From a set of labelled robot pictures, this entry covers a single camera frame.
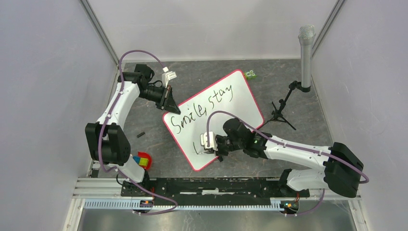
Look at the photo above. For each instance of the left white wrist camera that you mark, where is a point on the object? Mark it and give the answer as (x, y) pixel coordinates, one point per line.
(167, 76)

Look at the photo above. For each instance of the aluminium toothed rail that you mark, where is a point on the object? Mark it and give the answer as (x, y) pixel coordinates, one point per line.
(147, 204)

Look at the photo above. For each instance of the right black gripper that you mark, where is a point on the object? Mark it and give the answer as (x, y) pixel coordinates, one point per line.
(219, 151)

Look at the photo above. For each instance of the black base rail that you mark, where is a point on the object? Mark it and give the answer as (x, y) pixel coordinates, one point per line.
(211, 191)

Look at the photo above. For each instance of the red bowl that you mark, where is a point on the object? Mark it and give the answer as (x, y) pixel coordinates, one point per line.
(146, 155)

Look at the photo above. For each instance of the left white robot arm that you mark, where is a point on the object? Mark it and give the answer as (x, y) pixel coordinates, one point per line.
(106, 139)

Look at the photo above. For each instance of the colourful block toy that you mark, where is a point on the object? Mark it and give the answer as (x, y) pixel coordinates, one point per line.
(142, 161)

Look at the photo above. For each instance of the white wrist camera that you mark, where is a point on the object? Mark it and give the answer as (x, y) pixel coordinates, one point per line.
(167, 76)
(208, 142)

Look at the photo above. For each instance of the green number dice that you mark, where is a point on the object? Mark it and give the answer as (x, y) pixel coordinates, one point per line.
(250, 74)

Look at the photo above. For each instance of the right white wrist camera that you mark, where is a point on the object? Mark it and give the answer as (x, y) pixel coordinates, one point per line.
(208, 142)

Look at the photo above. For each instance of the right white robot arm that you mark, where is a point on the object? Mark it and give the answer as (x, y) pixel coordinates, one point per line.
(334, 167)

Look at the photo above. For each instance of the silver microphone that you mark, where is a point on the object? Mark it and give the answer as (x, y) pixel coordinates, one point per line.
(306, 38)

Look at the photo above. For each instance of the pink framed whiteboard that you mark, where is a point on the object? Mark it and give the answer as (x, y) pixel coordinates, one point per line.
(228, 97)

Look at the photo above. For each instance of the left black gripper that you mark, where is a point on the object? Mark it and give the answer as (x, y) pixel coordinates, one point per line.
(170, 104)

